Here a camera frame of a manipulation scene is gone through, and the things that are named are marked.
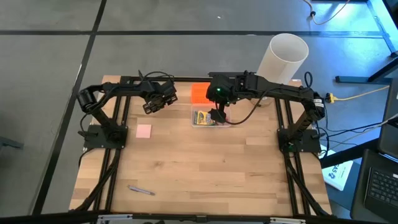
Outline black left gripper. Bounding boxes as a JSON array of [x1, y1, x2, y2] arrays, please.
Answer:
[[142, 80, 178, 115]]

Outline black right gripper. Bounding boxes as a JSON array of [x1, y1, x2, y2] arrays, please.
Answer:
[[206, 74, 247, 124]]

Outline green yellow crayon box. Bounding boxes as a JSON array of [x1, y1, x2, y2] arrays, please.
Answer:
[[193, 110, 217, 127]]

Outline orange-lidded clear pencil case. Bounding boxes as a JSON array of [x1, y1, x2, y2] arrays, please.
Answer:
[[190, 82, 233, 128]]

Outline pink sticky note pad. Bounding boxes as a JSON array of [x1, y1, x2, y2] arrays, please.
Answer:
[[136, 124, 152, 139]]

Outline purple pen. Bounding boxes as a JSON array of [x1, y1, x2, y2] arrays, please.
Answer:
[[126, 185, 156, 197]]

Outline black power strip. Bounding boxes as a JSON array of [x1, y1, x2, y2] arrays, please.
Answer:
[[208, 71, 256, 79]]

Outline white shade wooden base lamp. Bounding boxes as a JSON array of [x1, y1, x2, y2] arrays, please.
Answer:
[[248, 32, 310, 108]]

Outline black rig beam silver brackets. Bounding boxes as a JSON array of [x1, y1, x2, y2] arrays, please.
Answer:
[[0, 210, 398, 224]]

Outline white booklet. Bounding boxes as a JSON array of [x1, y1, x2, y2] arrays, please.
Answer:
[[322, 149, 354, 192]]

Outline black desk leg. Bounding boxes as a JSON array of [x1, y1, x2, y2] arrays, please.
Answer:
[[320, 139, 381, 169]]

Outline grey furniture foot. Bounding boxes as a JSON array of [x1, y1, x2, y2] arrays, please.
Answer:
[[0, 136, 25, 151]]

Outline black laptop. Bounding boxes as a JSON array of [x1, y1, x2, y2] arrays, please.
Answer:
[[362, 77, 398, 218]]

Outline black left wrist camera cable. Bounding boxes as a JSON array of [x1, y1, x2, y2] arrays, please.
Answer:
[[139, 70, 175, 84]]

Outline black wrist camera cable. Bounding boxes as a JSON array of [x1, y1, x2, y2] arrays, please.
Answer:
[[228, 88, 280, 126], [139, 70, 175, 84]]

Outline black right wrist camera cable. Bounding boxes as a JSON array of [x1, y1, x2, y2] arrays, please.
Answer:
[[228, 88, 280, 126]]

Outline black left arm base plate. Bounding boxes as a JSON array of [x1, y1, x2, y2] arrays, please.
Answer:
[[83, 124, 128, 149]]

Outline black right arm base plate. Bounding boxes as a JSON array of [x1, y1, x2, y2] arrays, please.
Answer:
[[277, 127, 321, 153]]

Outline black cable bundle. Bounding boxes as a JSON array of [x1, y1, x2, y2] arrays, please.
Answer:
[[285, 152, 331, 217], [74, 148, 123, 212]]

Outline yellow floor cable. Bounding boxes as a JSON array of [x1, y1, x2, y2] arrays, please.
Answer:
[[303, 0, 351, 26]]

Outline black desk frame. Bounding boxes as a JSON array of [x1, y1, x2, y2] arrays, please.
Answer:
[[335, 0, 398, 84]]

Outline yellow extension cable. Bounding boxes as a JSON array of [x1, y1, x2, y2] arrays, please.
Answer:
[[325, 85, 391, 103]]

